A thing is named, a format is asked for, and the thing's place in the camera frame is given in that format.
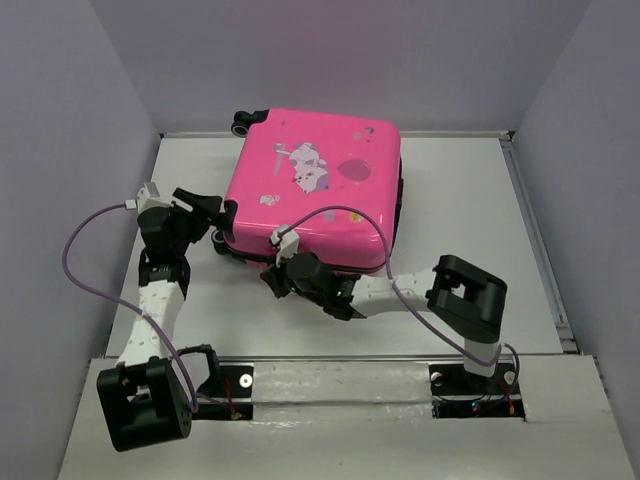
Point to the pink hard-shell suitcase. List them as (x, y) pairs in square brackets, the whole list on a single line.
[(336, 179)]

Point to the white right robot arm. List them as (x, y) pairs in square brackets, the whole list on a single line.
[(458, 302)]

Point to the silver table rail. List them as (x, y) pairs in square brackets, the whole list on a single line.
[(402, 357)]

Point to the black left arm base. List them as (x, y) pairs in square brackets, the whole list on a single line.
[(227, 397)]

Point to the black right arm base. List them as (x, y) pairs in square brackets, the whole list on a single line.
[(458, 394)]

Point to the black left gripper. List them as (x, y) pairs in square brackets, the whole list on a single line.
[(204, 205)]

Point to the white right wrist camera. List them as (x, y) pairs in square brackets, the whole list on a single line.
[(286, 241)]

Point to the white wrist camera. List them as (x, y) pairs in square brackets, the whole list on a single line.
[(286, 241), (147, 197)]

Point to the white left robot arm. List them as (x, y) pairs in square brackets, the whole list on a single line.
[(148, 397)]

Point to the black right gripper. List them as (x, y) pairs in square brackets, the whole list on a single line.
[(272, 277)]

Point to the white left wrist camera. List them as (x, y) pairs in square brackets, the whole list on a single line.
[(147, 197)]

